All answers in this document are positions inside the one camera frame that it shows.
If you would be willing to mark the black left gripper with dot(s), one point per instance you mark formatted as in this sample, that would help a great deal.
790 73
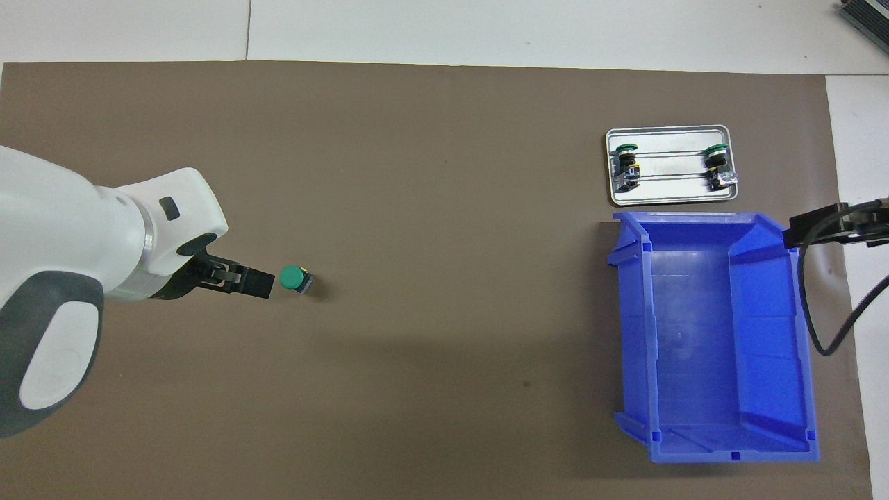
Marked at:
182 283

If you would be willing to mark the green push button switch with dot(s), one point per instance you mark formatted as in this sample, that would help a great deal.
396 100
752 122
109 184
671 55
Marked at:
292 278
715 161
628 167

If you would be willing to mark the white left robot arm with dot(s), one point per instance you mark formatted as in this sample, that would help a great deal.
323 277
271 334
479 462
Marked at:
62 229

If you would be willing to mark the silver metal tray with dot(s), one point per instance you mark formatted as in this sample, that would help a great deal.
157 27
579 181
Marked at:
670 196

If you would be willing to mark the thin metal rod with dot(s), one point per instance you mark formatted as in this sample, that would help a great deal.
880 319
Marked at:
670 152
670 178

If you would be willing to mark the blue plastic storage bin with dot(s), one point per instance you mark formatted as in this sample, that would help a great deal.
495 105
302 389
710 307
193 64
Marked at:
694 347

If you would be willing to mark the brown paper mat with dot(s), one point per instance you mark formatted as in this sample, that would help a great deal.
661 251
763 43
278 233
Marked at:
451 208

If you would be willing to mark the grey ribbed metal device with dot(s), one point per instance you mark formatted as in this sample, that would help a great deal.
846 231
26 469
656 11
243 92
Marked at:
871 12

